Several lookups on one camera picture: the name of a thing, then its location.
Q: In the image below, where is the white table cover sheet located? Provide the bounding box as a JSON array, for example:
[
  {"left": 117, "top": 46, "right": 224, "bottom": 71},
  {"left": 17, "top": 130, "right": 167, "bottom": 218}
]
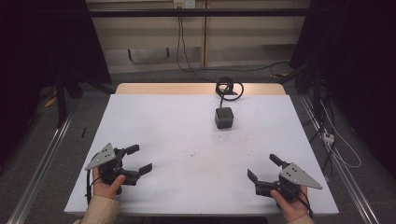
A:
[{"left": 64, "top": 93, "right": 340, "bottom": 217}]

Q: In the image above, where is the coiled black adapter cable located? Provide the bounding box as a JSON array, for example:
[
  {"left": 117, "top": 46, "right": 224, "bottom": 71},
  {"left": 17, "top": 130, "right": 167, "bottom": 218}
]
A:
[{"left": 215, "top": 76, "right": 245, "bottom": 110}]

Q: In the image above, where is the black horizontal beam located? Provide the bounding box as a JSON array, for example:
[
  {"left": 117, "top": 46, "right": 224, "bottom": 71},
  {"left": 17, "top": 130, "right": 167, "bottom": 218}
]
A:
[{"left": 88, "top": 8, "right": 310, "bottom": 19}]

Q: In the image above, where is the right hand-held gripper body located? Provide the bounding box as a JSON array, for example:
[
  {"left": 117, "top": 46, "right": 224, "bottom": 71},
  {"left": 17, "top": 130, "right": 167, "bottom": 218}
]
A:
[{"left": 255, "top": 161, "right": 323, "bottom": 204}]

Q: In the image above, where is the white floor cable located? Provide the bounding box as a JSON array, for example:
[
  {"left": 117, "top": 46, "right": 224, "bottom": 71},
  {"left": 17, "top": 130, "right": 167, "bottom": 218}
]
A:
[{"left": 319, "top": 100, "right": 362, "bottom": 170}]

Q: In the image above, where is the person's left hand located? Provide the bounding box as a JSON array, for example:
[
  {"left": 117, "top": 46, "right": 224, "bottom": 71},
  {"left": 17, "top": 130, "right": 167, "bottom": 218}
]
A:
[{"left": 92, "top": 167, "right": 127, "bottom": 201}]

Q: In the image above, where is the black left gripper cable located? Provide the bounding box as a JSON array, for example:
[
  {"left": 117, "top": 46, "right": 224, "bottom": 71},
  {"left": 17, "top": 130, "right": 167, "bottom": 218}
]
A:
[{"left": 85, "top": 152, "right": 102, "bottom": 205}]

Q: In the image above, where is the person's right hand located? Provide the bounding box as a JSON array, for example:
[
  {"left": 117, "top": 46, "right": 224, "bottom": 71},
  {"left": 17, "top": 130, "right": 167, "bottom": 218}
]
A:
[{"left": 270, "top": 185, "right": 311, "bottom": 224}]

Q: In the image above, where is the white power strip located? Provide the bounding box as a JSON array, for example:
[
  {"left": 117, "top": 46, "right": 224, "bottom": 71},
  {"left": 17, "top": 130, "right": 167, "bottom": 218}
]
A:
[{"left": 322, "top": 132, "right": 335, "bottom": 146}]

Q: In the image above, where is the black curtain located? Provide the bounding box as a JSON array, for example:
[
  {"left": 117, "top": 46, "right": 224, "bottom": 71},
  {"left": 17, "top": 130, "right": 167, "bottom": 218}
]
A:
[
  {"left": 0, "top": 0, "right": 112, "bottom": 167},
  {"left": 289, "top": 0, "right": 396, "bottom": 180}
]

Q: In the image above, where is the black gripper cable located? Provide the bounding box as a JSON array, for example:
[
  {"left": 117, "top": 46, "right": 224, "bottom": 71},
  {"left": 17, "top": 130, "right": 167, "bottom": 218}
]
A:
[
  {"left": 85, "top": 152, "right": 102, "bottom": 205},
  {"left": 298, "top": 189, "right": 314, "bottom": 218}
]

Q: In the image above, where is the black wall cable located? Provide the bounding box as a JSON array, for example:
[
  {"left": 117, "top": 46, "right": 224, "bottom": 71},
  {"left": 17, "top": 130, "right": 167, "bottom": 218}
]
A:
[{"left": 176, "top": 15, "right": 290, "bottom": 82}]

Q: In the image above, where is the black cube power adapter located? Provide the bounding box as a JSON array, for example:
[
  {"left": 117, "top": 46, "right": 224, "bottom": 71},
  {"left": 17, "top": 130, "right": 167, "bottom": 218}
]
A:
[{"left": 214, "top": 106, "right": 234, "bottom": 130}]

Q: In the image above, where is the white wall socket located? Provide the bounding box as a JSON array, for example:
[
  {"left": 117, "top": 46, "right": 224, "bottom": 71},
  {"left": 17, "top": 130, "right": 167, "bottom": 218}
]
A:
[{"left": 173, "top": 0, "right": 197, "bottom": 9}]

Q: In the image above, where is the black metal stand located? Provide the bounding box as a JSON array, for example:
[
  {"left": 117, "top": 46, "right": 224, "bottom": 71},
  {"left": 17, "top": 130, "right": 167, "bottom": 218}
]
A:
[{"left": 54, "top": 70, "right": 84, "bottom": 129}]

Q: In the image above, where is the aluminium floor rail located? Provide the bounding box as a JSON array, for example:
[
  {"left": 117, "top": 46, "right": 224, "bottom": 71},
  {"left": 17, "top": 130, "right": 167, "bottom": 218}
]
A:
[
  {"left": 299, "top": 93, "right": 380, "bottom": 224},
  {"left": 7, "top": 113, "right": 77, "bottom": 224}
]

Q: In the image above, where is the yellow floor tape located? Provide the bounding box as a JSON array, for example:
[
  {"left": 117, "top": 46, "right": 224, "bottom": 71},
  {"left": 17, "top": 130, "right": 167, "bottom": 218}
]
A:
[{"left": 44, "top": 95, "right": 58, "bottom": 108}]

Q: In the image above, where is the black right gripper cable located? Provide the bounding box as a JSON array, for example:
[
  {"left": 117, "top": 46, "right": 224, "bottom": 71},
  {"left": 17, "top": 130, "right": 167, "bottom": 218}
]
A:
[{"left": 298, "top": 189, "right": 314, "bottom": 218}]

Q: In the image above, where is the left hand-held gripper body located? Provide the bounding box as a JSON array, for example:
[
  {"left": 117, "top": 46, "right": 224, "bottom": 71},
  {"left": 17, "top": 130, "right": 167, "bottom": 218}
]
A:
[{"left": 85, "top": 143, "right": 141, "bottom": 187}]

